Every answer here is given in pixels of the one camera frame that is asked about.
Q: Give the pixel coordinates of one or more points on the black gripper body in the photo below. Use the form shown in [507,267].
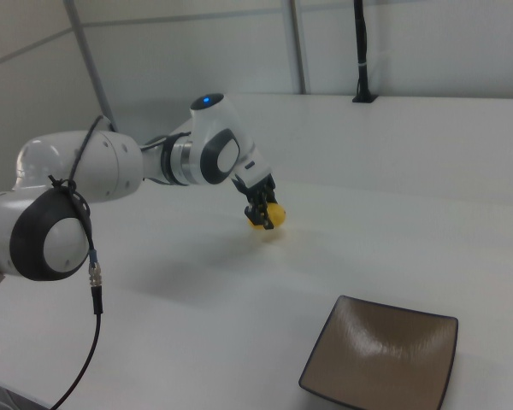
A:
[256,190]

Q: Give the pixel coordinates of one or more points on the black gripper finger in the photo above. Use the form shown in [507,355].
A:
[260,215]
[271,195]

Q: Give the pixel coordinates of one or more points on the yellow lemon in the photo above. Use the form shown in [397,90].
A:
[278,215]

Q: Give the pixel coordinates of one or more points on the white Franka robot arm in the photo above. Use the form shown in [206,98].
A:
[107,166]

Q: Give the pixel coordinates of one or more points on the brown square ceramic plate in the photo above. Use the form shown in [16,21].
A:
[380,354]

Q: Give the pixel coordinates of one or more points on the transparent plastic sheet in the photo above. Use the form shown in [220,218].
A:
[0,397]

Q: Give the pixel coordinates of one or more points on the grey metal frame post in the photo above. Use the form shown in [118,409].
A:
[90,60]
[301,47]

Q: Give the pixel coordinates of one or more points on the black camera stand pole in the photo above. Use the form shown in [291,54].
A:
[361,51]

